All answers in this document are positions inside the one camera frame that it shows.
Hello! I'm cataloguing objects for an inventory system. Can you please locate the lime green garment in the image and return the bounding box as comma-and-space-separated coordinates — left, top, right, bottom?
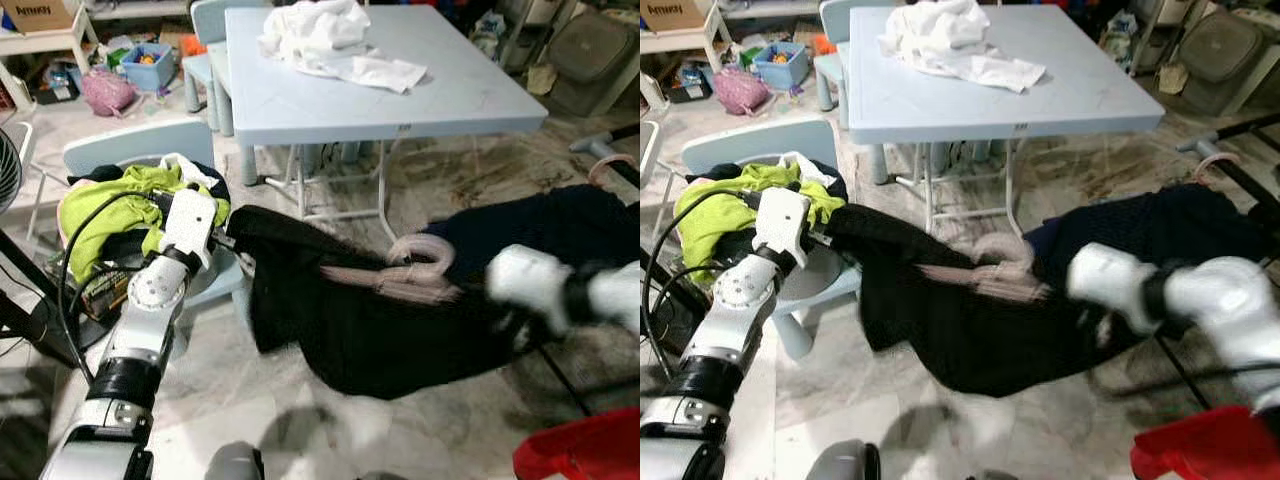
58, 163, 231, 283
673, 163, 849, 284

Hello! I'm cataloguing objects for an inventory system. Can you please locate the red jacket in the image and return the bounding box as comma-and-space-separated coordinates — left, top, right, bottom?
1130, 405, 1280, 480
513, 408, 641, 480

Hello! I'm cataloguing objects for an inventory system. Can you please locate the navy blue shirt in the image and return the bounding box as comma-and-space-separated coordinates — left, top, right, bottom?
425, 183, 641, 301
1025, 183, 1280, 291

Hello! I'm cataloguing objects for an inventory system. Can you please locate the light blue plastic chair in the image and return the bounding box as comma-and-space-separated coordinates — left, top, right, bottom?
680, 120, 863, 361
813, 0, 881, 113
62, 120, 251, 361
183, 0, 263, 136

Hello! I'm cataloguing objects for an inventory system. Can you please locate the pink fabric bag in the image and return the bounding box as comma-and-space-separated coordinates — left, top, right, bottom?
80, 68, 138, 118
712, 67, 771, 116

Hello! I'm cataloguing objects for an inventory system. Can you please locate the small white garment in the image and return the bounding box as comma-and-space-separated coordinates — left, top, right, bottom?
158, 153, 226, 193
780, 152, 836, 191

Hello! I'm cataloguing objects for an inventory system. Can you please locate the grey white floor appliance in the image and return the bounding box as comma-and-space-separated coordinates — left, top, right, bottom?
1170, 10, 1280, 116
545, 10, 641, 118

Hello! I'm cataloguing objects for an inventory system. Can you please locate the white low shelf table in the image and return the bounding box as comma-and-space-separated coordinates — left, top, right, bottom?
0, 10, 101, 111
640, 8, 731, 76

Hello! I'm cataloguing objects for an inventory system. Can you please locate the blue plastic storage bin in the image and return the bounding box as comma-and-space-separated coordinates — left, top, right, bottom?
120, 43, 177, 93
752, 42, 809, 91

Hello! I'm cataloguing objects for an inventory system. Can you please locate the brown cardboard box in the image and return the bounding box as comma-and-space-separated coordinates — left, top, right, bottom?
0, 0, 83, 34
640, 0, 713, 33

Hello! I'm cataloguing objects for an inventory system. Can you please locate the light blue plastic table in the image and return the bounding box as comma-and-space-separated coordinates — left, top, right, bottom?
222, 5, 549, 246
845, 5, 1194, 238

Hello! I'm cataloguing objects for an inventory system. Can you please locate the grey robot left leg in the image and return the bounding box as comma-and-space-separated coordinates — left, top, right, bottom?
805, 440, 883, 480
205, 443, 266, 480

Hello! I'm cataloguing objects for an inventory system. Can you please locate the white crumpled shirt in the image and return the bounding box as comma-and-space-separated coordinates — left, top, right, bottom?
878, 0, 1048, 94
258, 0, 429, 94

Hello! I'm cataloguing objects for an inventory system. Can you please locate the black green battery device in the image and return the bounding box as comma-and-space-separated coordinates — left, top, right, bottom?
80, 265, 133, 321

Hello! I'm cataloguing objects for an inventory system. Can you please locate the black standing fan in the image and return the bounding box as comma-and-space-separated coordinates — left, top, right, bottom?
0, 125, 81, 371

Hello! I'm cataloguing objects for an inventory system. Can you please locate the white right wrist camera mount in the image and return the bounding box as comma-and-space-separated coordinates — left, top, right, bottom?
1067, 243, 1161, 336
487, 245, 573, 333

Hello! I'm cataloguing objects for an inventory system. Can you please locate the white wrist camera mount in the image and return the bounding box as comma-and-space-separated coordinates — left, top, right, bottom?
487, 245, 573, 333
158, 187, 219, 266
752, 187, 811, 263
1067, 243, 1161, 336

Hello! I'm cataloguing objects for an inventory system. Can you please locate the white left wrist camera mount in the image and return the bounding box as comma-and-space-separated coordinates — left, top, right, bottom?
158, 187, 219, 266
752, 187, 811, 263

